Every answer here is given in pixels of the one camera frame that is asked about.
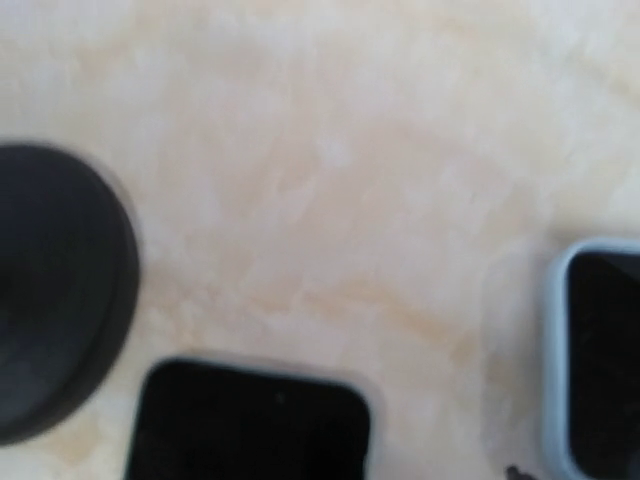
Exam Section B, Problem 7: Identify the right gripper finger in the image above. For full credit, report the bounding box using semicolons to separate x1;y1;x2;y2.
504;465;535;480

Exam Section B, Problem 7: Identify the lone black smartphone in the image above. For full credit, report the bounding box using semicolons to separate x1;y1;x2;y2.
124;358;372;479

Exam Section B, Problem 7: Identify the black pole phone stand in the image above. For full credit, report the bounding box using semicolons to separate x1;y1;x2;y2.
1;143;140;445

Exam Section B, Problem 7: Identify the middle stacked blue smartphone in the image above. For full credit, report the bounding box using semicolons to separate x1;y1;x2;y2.
541;238;639;479

